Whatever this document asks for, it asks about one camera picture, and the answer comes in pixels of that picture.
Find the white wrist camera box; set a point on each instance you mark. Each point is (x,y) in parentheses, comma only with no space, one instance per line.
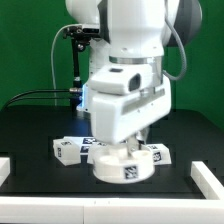
(121,79)

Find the white left rail block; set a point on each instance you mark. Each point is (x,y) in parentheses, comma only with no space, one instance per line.
(4,169)

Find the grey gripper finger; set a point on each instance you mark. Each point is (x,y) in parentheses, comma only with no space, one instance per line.
(144,135)
(132,144)

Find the black camera on stand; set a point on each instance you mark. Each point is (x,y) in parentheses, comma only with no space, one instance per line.
(81,31)

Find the white round stool seat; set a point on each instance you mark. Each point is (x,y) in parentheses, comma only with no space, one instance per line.
(118,167)

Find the white marker sheet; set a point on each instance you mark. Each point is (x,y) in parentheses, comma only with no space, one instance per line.
(84,143)

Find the white front rail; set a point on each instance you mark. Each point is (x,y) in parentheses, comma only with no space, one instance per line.
(35,210)

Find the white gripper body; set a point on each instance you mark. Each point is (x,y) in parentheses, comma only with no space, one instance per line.
(116,118)

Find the black camera stand pole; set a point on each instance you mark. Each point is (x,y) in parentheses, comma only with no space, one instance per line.
(77,99)

